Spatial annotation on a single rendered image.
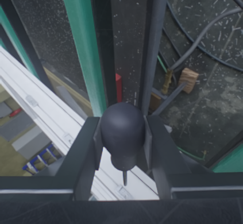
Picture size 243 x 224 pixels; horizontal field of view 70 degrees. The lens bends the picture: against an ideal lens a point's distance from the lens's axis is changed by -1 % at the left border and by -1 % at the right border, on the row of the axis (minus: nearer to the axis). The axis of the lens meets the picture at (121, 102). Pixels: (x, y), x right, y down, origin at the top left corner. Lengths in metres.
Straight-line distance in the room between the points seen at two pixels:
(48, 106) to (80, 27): 0.37
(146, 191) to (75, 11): 0.35
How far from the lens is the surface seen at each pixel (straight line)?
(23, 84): 0.65
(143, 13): 0.52
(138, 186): 0.42
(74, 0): 0.21
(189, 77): 1.27
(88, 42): 0.22
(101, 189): 0.85
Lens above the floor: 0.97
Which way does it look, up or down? 26 degrees down
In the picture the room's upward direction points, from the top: 131 degrees counter-clockwise
